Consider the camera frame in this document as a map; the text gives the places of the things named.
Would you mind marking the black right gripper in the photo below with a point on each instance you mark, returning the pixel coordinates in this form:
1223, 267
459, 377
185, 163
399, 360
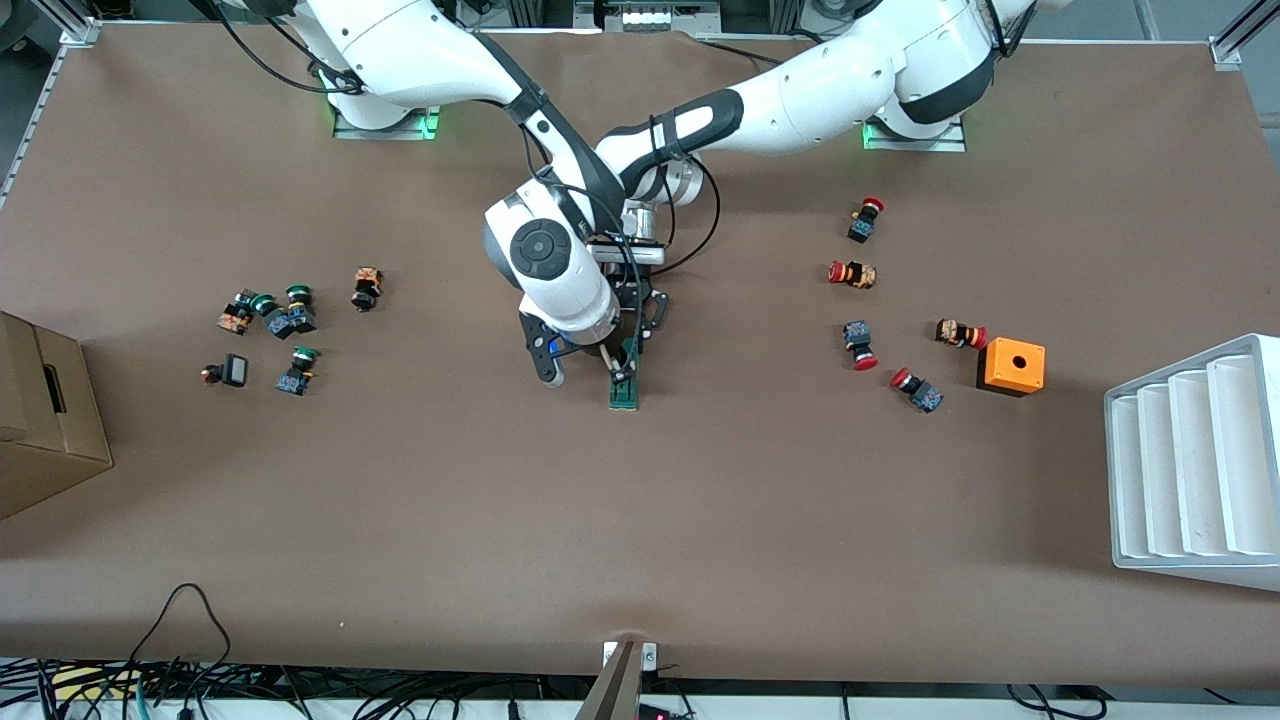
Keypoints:
614, 343

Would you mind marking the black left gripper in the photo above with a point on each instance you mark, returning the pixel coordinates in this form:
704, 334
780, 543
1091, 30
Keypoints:
643, 301

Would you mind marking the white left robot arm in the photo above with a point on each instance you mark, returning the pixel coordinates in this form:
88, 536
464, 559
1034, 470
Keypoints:
830, 90

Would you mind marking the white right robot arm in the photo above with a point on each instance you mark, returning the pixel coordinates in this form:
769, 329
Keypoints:
400, 40

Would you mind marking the red mushroom button orange body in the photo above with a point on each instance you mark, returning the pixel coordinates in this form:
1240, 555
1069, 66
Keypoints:
960, 333
852, 273

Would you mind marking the red mushroom button blue body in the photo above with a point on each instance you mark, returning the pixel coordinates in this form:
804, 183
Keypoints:
859, 340
920, 392

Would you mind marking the red mushroom button black body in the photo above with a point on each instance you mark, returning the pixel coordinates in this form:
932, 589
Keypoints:
864, 225

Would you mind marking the black push button orange body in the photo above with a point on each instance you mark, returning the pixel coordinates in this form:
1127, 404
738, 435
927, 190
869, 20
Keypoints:
366, 288
233, 318

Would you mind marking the green push button blue body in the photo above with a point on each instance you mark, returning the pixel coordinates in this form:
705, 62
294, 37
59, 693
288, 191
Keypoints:
295, 378
278, 323
302, 315

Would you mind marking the small board with red light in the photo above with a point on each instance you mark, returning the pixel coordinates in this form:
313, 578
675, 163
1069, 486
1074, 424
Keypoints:
655, 713

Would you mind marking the orange box with hole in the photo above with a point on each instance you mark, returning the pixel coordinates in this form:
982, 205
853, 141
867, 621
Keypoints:
1010, 368

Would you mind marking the brown cardboard box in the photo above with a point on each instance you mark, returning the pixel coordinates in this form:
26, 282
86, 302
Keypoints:
50, 430

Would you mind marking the white slotted tray rack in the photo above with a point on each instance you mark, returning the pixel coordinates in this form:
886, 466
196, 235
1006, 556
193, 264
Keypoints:
1190, 470

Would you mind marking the yellow label tag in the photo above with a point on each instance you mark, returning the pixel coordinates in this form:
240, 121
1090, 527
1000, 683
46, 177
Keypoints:
90, 683

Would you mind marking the metal frame with white light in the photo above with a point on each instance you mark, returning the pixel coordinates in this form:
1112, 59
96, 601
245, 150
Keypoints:
650, 15

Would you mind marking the aluminium camera mount pole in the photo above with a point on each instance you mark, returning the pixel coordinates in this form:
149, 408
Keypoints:
615, 685

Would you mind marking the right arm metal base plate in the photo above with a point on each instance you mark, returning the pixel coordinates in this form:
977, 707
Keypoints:
385, 132

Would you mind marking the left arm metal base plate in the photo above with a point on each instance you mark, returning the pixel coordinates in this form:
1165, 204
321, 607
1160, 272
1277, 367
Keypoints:
915, 145

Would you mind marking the black square switch red tip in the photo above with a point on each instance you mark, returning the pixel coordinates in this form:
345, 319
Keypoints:
236, 370

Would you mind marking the aluminium table edge frame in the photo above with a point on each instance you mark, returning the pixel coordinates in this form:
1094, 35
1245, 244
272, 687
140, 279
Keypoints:
40, 100

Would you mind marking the aluminium table corner frame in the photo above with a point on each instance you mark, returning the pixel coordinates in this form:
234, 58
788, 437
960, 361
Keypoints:
1240, 35

